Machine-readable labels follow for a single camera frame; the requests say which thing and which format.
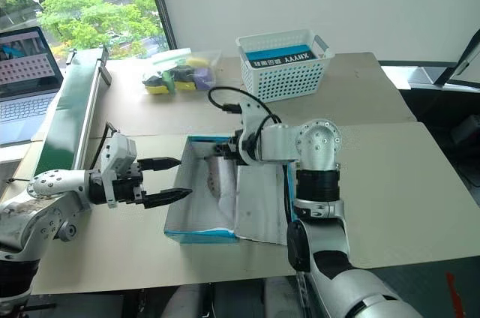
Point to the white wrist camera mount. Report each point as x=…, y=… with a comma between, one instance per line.
x=117, y=153
x=252, y=119

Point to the blue white cardboard shoebox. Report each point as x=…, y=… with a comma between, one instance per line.
x=180, y=201

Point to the grey shoe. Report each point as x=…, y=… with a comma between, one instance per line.
x=219, y=179

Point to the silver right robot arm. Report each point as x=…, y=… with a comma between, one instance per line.
x=318, y=198

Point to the dark grey box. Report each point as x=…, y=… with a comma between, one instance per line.
x=467, y=128

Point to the blue black printed box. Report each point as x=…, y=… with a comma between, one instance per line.
x=281, y=56

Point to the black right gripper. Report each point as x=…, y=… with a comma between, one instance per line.
x=236, y=145

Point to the orange strip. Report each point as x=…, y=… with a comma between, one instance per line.
x=451, y=291

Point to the clear bag of colourful items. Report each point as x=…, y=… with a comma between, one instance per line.
x=180, y=72

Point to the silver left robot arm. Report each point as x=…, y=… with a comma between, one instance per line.
x=26, y=216

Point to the silver open laptop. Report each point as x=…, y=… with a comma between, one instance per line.
x=22, y=85

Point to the white wrapping paper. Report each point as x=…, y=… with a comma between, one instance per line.
x=258, y=201

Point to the green conveyor belt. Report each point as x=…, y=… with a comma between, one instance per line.
x=71, y=115

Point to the white perforated plastic basket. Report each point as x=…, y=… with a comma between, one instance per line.
x=285, y=78

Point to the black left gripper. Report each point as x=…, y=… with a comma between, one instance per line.
x=125, y=186

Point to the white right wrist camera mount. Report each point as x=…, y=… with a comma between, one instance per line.
x=252, y=119

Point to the dark monitor with silver edge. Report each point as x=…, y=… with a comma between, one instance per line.
x=459, y=63

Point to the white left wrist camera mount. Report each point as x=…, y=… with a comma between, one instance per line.
x=117, y=153

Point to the black window frame post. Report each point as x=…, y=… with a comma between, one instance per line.
x=161, y=6

